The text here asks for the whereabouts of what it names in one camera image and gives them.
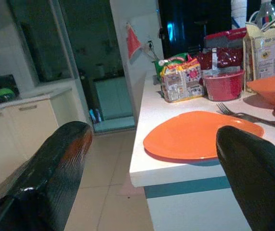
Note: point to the white kitchen island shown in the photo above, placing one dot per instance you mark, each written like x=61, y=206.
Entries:
x=187, y=211

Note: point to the red bowl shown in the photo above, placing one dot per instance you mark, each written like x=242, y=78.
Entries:
x=224, y=86

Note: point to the dark red snack bag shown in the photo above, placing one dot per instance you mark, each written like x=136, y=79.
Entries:
x=224, y=59

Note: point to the wall socket with plug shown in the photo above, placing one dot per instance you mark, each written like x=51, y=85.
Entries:
x=151, y=47

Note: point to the green snack pack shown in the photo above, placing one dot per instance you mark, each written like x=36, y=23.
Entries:
x=173, y=59

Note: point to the red lidded container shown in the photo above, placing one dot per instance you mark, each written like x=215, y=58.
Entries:
x=224, y=37

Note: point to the cream kitchen cabinet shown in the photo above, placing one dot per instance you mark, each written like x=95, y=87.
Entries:
x=31, y=125

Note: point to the glass sliding door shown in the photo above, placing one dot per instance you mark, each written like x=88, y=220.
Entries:
x=89, y=48

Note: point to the beige printed paper bag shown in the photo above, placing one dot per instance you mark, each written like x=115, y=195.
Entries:
x=267, y=55

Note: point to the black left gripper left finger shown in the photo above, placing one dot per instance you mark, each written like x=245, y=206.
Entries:
x=45, y=178

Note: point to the orange bowl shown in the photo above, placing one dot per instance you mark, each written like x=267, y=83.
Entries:
x=274, y=91

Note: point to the red santa hat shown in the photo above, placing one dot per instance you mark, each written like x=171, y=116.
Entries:
x=133, y=44

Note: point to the colourful snack pack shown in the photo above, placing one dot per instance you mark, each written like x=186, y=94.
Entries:
x=183, y=81

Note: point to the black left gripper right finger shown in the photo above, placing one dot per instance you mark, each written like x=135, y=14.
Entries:
x=260, y=180

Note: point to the orange flat plate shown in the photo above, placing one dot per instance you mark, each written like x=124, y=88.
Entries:
x=185, y=137

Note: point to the silver metal fork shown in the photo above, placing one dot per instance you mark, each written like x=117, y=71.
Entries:
x=226, y=110

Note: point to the clear plastic bottle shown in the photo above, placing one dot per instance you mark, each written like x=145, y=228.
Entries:
x=267, y=12

